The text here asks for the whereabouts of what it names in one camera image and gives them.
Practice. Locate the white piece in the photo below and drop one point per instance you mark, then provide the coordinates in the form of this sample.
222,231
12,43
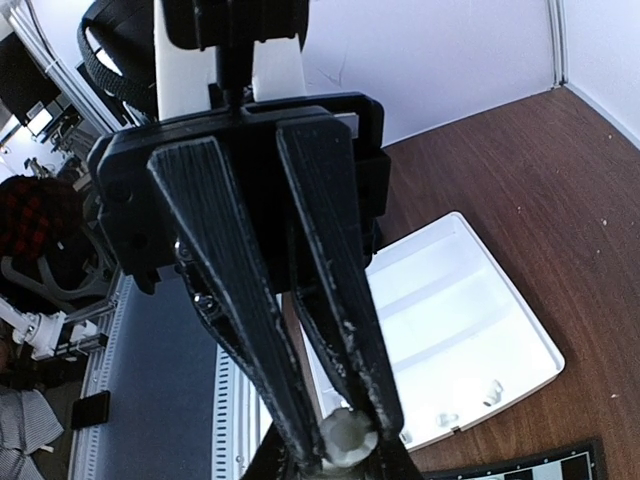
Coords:
349,438

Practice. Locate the black phone on floor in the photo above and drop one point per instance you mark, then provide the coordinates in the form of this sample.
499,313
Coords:
91,411

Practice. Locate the aluminium front rail frame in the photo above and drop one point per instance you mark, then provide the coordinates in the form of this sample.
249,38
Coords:
179,407

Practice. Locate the white plastic compartment tray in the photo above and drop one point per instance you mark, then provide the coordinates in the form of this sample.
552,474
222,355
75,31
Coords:
462,341

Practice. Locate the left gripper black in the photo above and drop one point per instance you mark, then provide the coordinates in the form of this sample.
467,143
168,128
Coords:
198,183

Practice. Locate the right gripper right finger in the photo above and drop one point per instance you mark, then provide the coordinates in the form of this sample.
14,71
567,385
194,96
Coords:
390,459

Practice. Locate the left aluminium corner post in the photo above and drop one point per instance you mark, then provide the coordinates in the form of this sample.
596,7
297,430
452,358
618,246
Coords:
558,35

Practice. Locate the person in plaid shirt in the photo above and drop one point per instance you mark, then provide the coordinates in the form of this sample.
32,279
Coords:
57,261

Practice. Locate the black white chess board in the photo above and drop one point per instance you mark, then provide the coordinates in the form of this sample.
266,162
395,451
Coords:
583,460

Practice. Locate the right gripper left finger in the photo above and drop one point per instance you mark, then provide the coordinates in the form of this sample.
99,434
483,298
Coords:
273,460

